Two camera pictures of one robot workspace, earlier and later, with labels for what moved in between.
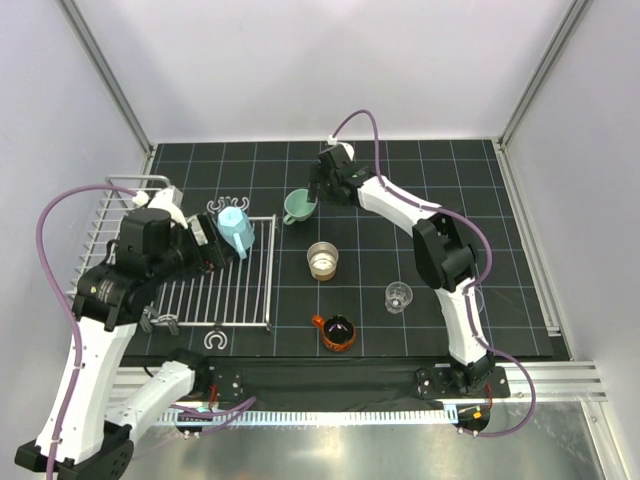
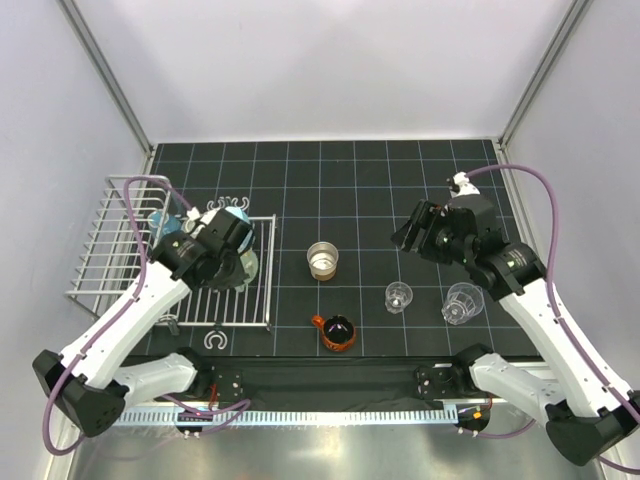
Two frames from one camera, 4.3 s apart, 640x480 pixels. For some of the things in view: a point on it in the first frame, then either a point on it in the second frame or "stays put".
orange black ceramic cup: x=338 y=332 stays put
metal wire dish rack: x=239 y=294 stays put
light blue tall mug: x=237 y=229 stays put
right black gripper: x=316 y=176 -> x=405 y=236
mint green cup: x=297 y=207 -> x=251 y=264
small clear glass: x=398 y=297 stays put
